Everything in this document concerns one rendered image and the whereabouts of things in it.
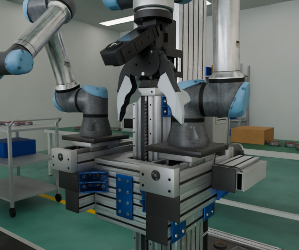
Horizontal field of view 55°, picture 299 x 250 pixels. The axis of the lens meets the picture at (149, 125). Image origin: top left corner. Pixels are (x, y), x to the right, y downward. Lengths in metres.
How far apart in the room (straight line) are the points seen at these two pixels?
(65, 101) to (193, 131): 0.66
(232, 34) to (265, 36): 6.24
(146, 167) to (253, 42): 6.47
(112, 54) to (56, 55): 0.90
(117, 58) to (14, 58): 0.56
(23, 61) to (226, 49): 0.63
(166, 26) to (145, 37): 0.08
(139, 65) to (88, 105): 0.81
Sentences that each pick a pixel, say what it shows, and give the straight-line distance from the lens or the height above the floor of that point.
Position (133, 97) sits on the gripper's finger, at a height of 1.20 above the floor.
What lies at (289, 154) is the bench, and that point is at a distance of 2.76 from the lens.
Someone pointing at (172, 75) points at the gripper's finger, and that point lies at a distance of 0.49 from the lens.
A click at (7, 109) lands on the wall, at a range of 6.92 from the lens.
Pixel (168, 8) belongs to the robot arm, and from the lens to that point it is 0.55.
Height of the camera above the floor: 1.20
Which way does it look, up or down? 5 degrees down
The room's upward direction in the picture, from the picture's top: straight up
